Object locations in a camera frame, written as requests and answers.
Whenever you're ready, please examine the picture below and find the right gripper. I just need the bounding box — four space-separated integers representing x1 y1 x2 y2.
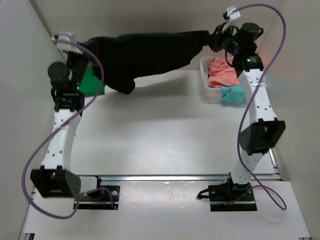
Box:
202 24 240 58

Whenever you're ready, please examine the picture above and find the black t shirt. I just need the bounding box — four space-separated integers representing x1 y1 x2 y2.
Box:
82 30 210 95

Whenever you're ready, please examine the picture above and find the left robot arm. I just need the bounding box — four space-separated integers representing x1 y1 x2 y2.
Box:
30 52 89 198

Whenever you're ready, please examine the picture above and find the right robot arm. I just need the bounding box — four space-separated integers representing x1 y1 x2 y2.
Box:
208 22 286 200

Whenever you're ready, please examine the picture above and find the green folded t shirt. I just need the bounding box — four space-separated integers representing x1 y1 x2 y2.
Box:
79 67 101 97

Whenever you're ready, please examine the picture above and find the pink t shirt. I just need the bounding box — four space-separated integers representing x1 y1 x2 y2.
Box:
208 57 240 88

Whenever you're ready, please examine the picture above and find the teal t shirt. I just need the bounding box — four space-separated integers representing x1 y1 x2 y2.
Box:
220 84 246 104

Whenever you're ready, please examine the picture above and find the white plastic basket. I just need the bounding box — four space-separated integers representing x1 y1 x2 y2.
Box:
199 56 247 105

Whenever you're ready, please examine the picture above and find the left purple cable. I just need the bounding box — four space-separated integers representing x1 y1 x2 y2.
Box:
21 41 118 220

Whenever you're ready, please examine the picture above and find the purple cable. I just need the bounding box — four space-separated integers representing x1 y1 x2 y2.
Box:
21 41 118 220
209 3 288 211

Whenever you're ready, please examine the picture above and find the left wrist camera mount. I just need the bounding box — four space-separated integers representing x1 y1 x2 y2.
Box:
51 31 83 55

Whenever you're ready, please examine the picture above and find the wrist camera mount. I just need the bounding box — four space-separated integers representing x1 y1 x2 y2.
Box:
51 31 83 55
222 6 241 29

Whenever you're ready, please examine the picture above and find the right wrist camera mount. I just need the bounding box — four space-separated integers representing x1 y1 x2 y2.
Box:
222 6 241 29

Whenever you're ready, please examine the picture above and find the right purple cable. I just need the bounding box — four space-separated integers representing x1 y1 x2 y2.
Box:
209 3 288 211

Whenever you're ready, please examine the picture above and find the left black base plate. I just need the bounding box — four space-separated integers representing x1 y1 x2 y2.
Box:
77 185 121 211

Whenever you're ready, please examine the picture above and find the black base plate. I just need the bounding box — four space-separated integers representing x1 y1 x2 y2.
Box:
196 183 258 212
77 185 121 211

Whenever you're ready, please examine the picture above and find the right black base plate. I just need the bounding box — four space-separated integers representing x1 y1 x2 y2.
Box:
196 183 258 212

